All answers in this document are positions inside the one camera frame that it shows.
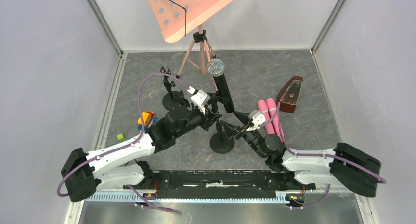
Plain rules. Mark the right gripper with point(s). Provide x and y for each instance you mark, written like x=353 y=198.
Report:
x=232 y=131

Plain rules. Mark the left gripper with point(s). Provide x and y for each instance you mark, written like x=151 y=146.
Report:
x=210 y=117

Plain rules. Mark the black microphone stand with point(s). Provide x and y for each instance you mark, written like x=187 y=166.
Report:
x=172 y=99
x=182 y=100
x=220 y=143

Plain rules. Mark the pink microphone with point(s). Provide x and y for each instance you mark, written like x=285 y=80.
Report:
x=264 y=108
x=274 y=108

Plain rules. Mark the black microphone silver grille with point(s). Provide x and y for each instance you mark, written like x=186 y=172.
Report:
x=216 y=68

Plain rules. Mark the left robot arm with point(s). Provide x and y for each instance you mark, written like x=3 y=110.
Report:
x=86 y=172

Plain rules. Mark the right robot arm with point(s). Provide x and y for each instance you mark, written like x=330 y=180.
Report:
x=356 y=170

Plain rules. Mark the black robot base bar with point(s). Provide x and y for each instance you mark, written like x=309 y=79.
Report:
x=220 y=184

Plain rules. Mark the pink music stand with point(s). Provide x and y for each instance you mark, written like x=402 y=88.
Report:
x=178 y=18

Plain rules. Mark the brown metronome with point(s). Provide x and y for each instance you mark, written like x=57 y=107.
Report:
x=288 y=95

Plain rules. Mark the colourful toy block stack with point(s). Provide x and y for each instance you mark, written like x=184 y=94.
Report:
x=146 y=120

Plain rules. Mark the small green cube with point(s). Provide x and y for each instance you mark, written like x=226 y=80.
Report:
x=120 y=137

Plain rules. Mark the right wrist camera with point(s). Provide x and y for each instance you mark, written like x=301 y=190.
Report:
x=255 y=120

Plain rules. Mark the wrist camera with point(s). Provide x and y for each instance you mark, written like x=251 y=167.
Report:
x=255 y=120
x=199 y=98

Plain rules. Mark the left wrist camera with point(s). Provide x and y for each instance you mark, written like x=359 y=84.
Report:
x=199 y=98

